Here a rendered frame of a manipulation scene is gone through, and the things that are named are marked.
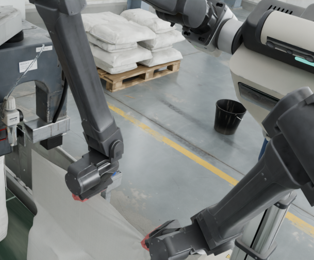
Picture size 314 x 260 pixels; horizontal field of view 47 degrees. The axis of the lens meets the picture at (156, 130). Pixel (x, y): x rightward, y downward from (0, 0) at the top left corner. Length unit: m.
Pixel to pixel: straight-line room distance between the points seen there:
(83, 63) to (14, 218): 1.28
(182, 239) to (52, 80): 0.66
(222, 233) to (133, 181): 2.06
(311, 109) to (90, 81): 0.45
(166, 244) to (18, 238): 1.16
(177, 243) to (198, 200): 1.95
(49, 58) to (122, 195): 1.60
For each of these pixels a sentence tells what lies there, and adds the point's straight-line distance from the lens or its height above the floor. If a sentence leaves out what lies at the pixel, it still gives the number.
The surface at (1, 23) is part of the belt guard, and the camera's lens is 0.99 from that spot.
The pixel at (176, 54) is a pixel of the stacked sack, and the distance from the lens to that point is 4.58.
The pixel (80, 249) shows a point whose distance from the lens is 1.14.
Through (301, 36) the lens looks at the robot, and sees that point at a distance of 0.75.
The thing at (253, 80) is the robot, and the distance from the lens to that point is 0.94.
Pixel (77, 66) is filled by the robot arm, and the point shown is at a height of 1.44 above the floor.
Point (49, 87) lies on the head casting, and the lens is 1.16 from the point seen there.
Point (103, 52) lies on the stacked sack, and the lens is 3.89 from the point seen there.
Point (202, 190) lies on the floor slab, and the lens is 2.75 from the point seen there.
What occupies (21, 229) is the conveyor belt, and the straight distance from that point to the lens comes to 1.82.
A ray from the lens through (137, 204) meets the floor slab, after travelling 2.51.
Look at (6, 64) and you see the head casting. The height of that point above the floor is 1.30.
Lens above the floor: 1.70
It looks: 31 degrees down
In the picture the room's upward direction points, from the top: 10 degrees clockwise
